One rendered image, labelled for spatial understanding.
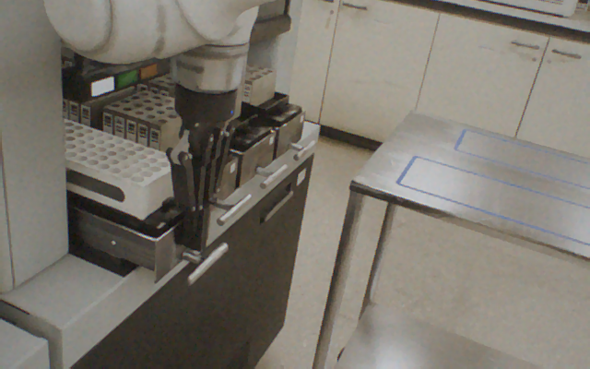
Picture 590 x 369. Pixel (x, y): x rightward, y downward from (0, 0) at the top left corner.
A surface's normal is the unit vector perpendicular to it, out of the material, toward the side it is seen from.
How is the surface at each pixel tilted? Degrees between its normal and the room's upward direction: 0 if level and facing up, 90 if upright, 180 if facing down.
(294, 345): 0
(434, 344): 0
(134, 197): 90
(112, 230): 90
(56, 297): 0
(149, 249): 90
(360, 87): 90
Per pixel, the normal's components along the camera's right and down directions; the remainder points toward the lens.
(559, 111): -0.39, 0.36
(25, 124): 0.91, 0.30
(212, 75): 0.21, 0.47
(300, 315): 0.15, -0.88
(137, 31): 0.58, 0.64
